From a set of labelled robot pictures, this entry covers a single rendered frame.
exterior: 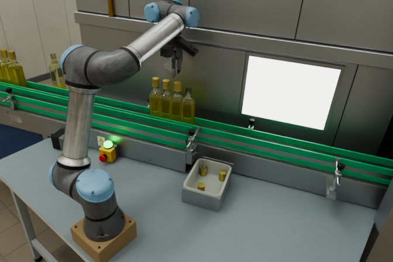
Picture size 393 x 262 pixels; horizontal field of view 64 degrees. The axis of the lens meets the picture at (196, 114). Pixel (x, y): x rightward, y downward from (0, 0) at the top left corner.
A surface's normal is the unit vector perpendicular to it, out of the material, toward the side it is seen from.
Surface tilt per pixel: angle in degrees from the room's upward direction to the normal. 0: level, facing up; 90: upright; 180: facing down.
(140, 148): 90
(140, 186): 0
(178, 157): 90
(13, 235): 0
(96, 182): 7
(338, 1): 90
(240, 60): 90
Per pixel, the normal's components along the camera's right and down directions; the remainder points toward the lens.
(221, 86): -0.33, 0.46
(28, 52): 0.78, 0.34
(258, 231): 0.04, -0.87
